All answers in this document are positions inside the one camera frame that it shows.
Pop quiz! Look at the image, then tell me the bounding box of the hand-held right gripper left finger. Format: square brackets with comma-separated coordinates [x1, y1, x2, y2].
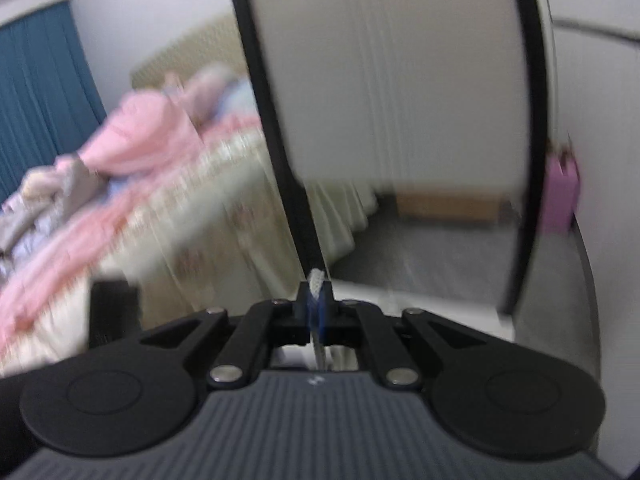
[140, 282, 316, 391]

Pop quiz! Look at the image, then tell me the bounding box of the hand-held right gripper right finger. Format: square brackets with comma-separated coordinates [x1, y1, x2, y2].
[316, 282, 488, 391]

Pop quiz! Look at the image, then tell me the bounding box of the white shoelace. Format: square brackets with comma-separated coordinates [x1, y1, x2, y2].
[307, 268, 331, 371]

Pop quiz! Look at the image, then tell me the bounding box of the bed with floral cream bedspread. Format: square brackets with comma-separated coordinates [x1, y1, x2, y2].
[0, 10, 381, 376]

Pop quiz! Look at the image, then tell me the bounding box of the wooden drawer cabinet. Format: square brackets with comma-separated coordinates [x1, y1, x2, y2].
[395, 192, 506, 223]

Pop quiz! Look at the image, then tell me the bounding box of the pink blanket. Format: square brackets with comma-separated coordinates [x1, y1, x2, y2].
[0, 67, 261, 341]

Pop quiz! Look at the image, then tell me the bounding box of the pastel pillow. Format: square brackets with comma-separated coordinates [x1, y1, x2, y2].
[187, 65, 261, 128]

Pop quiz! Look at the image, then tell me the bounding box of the blue curtain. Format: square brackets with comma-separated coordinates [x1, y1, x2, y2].
[0, 0, 108, 201]

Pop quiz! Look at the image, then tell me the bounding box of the pink cardboard box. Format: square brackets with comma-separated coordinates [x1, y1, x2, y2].
[542, 152, 581, 235]

